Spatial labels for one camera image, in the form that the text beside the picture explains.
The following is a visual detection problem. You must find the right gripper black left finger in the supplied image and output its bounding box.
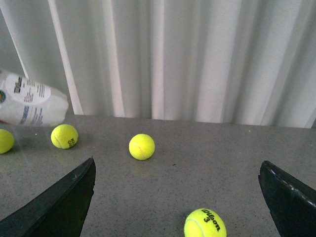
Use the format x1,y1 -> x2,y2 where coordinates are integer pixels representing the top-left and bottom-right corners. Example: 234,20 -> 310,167
0,158 -> 96,237

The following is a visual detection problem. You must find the white pleated curtain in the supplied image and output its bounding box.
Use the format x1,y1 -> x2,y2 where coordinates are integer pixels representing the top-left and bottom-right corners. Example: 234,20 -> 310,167
0,0 -> 316,128

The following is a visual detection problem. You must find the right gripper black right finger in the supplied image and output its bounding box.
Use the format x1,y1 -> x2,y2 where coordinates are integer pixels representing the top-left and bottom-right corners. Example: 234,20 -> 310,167
258,160 -> 316,237

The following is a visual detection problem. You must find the clear Wilson tennis ball can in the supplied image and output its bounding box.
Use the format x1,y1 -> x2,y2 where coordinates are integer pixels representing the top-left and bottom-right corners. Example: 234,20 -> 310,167
0,70 -> 69,126

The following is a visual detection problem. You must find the Wilson 3 yellow tennis ball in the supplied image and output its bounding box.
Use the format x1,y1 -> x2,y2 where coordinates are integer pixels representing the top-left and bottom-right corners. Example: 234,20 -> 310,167
184,208 -> 227,237

